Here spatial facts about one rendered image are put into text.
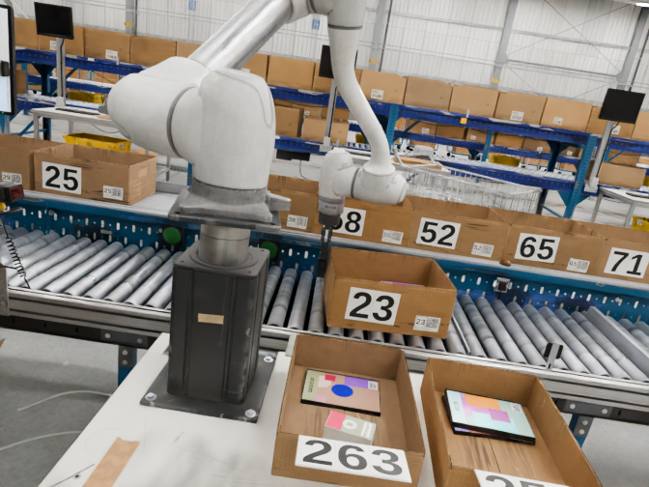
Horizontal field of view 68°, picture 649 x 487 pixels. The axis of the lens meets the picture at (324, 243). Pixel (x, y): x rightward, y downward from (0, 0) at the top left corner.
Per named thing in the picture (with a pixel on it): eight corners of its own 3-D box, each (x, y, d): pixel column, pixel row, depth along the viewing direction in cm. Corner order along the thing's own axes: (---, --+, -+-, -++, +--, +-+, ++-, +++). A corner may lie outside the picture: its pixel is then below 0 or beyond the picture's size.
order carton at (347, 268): (326, 326, 152) (334, 276, 147) (322, 288, 180) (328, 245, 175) (446, 339, 156) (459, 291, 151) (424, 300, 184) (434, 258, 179)
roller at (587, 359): (596, 388, 149) (601, 375, 148) (534, 314, 199) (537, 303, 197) (611, 391, 149) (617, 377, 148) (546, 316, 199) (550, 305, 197)
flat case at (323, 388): (380, 418, 112) (380, 413, 112) (299, 404, 113) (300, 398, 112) (379, 385, 125) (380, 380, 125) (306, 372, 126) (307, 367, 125)
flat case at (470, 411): (534, 444, 109) (536, 438, 109) (450, 427, 111) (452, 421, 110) (519, 407, 122) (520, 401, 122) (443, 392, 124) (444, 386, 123)
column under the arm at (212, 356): (256, 424, 105) (272, 285, 95) (139, 405, 105) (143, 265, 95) (275, 360, 130) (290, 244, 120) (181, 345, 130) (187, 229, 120)
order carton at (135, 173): (34, 192, 198) (32, 151, 193) (72, 180, 226) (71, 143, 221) (128, 207, 198) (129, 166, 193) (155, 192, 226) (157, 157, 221)
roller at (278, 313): (268, 323, 148) (283, 329, 148) (289, 264, 197) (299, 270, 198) (262, 335, 149) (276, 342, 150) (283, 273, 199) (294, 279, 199)
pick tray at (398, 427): (268, 475, 92) (274, 432, 89) (291, 365, 129) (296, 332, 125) (416, 498, 92) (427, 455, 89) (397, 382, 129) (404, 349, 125)
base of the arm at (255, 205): (291, 226, 97) (296, 199, 95) (178, 213, 93) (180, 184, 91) (286, 202, 114) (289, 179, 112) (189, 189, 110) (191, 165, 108)
